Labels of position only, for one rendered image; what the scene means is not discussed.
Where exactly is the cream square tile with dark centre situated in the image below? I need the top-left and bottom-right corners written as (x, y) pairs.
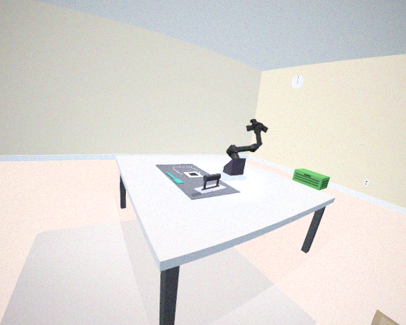
top-left (184, 171), bottom-right (203, 178)

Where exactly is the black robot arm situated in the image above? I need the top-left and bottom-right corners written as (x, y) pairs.
top-left (226, 119), bottom-right (268, 159)

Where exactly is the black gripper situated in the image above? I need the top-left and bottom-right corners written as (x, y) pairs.
top-left (246, 124), bottom-right (255, 132)

